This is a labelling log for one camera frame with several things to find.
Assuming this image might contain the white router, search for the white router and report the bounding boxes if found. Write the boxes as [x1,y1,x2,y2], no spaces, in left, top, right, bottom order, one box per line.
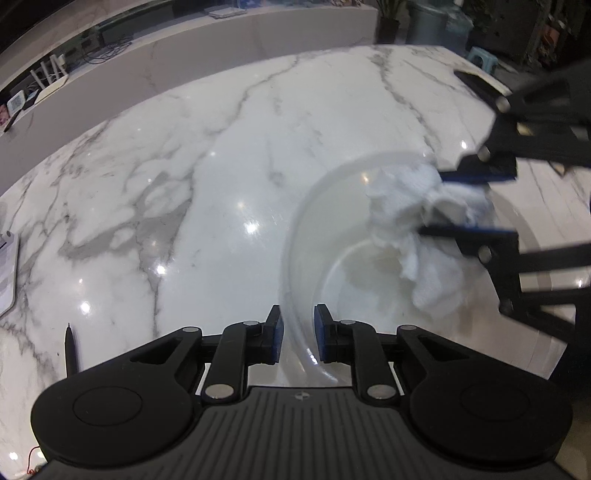
[30,53,70,104]

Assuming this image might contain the clear plastic bowl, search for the clear plastic bowl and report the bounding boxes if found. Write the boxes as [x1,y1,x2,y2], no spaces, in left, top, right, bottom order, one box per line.
[279,151,566,388]

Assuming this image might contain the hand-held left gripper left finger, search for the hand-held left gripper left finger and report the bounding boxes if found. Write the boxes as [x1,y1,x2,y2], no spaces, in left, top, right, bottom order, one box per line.
[130,305,283,405]

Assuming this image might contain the black pen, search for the black pen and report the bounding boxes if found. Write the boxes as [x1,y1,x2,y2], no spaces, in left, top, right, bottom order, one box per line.
[65,323,82,377]

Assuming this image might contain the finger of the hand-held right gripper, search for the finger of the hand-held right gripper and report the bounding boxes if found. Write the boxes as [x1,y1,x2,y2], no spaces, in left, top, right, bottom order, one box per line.
[418,224,591,345]
[438,65,591,183]

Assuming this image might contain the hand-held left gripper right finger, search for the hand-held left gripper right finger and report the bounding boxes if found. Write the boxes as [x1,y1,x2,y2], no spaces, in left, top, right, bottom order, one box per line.
[314,304,467,405]

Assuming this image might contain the black cables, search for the black cables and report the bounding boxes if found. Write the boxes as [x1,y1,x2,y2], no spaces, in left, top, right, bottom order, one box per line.
[81,39,134,65]

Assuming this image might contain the grey trash bin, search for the grey trash bin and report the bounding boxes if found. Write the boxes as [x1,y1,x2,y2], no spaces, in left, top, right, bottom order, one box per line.
[409,0,451,45]

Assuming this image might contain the potted green plant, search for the potted green plant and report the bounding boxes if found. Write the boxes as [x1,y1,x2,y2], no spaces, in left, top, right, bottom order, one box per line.
[375,0,409,45]

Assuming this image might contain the white phone stand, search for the white phone stand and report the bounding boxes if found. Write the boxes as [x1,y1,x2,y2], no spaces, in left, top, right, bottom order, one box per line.
[0,231,22,319]

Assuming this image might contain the teal plastic stool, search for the teal plastic stool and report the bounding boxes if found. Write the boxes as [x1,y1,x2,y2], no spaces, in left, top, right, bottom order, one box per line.
[466,45,498,75]

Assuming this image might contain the white cloth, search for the white cloth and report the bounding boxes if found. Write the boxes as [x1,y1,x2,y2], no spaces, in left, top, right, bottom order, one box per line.
[366,159,497,319]

